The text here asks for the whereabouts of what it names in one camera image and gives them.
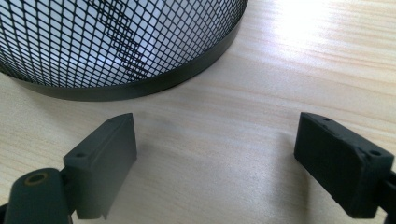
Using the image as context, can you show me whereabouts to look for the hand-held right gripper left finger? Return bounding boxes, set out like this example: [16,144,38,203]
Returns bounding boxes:
[63,112,138,220]

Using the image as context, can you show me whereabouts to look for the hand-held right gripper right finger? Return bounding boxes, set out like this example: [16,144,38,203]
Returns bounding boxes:
[293,112,395,219]

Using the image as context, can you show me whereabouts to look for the black mesh trash bin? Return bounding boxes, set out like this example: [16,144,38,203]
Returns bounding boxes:
[0,0,249,102]

